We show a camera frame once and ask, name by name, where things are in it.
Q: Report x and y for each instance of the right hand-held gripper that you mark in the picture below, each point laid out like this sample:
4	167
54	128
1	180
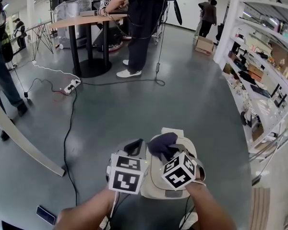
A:
180	174

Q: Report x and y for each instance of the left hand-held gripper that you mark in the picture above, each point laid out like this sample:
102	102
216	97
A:
124	180

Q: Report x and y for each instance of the dark blue cloth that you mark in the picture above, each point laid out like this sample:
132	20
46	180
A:
160	142

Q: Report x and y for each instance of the beige plastic trash bin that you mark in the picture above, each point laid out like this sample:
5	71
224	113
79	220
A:
156	183

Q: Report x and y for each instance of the person's left forearm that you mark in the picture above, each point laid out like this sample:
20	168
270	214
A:
86	210

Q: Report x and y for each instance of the person's right forearm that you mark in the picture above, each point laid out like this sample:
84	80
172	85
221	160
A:
206	207

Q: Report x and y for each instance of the person's right white shoe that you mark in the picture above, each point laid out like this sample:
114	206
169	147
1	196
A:
190	220

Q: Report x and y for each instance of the white power strip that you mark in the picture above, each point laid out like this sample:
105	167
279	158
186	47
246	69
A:
70	86

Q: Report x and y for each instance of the white metal shelving unit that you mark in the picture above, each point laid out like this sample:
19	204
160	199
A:
264	111

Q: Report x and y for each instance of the black keyboard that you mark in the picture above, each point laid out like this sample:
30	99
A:
260	91

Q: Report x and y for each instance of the wooden slatted board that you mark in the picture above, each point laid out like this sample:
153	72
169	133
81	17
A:
260	210

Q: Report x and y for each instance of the cardboard box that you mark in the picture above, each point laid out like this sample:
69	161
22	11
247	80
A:
204	44

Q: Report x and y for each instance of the white slanted board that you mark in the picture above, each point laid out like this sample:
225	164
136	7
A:
26	147

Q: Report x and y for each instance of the dark smartphone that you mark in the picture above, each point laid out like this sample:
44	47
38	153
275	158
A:
45	215

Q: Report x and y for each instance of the black power adapter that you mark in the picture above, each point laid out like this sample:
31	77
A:
27	95

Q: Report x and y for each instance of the wooden table with black legs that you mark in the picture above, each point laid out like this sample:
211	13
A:
74	21

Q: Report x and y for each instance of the plastic-wrapped grey machine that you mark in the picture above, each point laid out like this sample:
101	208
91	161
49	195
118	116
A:
69	8

